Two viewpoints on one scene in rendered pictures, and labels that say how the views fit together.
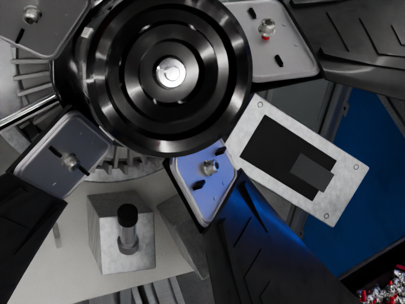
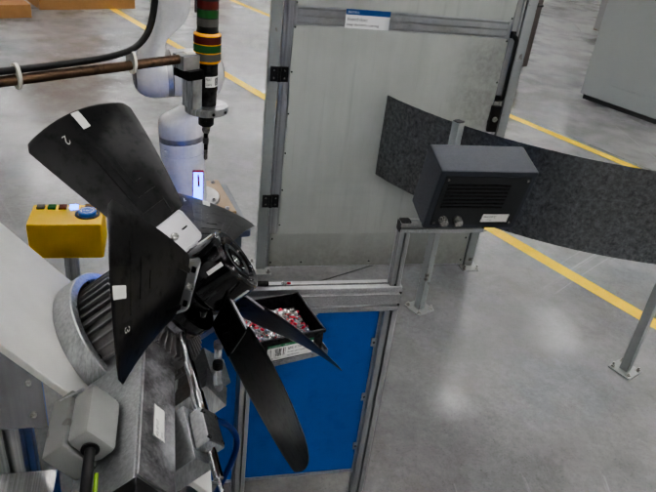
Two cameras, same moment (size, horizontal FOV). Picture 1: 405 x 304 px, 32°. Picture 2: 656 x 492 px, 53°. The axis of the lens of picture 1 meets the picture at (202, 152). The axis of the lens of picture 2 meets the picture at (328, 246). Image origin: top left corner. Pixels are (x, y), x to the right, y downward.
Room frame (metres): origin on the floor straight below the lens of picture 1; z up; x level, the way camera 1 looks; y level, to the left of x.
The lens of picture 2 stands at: (0.03, 0.94, 1.81)
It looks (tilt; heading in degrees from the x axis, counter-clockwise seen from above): 30 degrees down; 279
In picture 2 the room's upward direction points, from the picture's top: 7 degrees clockwise
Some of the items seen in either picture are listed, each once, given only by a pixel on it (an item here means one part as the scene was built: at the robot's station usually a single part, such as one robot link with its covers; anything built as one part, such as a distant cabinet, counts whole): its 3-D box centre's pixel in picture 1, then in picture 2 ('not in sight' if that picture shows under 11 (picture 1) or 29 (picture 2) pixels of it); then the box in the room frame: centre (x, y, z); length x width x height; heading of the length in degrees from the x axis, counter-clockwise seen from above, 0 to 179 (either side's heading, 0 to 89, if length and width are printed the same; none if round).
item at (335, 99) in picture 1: (311, 183); not in sight; (0.87, -0.23, 0.39); 0.04 x 0.04 x 0.78; 24
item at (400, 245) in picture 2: not in sight; (399, 252); (0.09, -0.59, 0.96); 0.03 x 0.03 x 0.20; 24
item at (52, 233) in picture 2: not in sight; (68, 233); (0.84, -0.25, 1.02); 0.16 x 0.10 x 0.11; 24
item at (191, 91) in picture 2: not in sight; (201, 82); (0.43, -0.03, 1.50); 0.09 x 0.07 x 0.10; 59
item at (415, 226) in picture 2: not in sight; (440, 225); (-0.01, -0.63, 1.04); 0.24 x 0.03 x 0.03; 24
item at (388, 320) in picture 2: not in sight; (369, 409); (0.09, -0.59, 0.39); 0.04 x 0.04 x 0.78; 24
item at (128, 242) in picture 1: (128, 228); (217, 375); (0.35, 0.06, 0.99); 0.02 x 0.02 x 0.06
